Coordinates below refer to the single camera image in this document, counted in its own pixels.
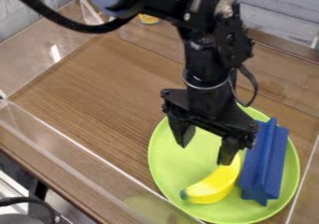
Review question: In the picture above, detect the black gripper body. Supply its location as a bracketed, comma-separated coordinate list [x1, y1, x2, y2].
[161, 88, 258, 148]

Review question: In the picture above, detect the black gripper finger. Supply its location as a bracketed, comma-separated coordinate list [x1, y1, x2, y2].
[217, 136, 245, 165]
[169, 116, 197, 148]

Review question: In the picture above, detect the yellow toy banana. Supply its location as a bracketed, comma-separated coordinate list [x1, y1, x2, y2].
[179, 155, 242, 204]

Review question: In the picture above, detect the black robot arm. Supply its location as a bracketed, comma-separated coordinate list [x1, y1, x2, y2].
[91, 0, 259, 165]

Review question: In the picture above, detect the green plate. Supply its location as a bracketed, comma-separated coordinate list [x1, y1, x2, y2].
[149, 108, 301, 224]

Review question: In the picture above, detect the blue star-shaped block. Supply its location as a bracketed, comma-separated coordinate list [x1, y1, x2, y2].
[238, 118, 290, 206]

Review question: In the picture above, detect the yellow labelled tin can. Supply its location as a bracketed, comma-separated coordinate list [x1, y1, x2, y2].
[139, 14, 161, 25]

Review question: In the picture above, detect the clear acrylic enclosure wall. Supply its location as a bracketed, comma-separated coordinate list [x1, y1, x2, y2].
[0, 0, 319, 224]

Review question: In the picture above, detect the black cable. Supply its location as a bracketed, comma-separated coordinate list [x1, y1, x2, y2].
[0, 196, 58, 217]

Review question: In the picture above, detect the black metal bracket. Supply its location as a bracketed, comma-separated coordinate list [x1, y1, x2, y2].
[25, 177, 79, 224]

